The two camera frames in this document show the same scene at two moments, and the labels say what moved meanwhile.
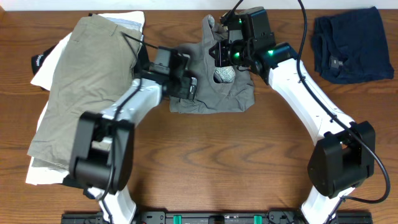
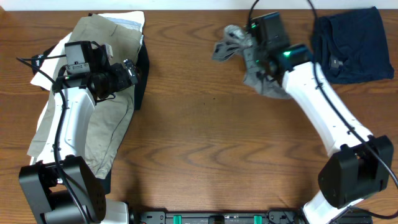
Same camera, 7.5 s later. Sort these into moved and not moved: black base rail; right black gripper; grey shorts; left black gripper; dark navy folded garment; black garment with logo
Moved: left black gripper; grey shorts; right black gripper
Not moved: dark navy folded garment; black base rail; black garment with logo
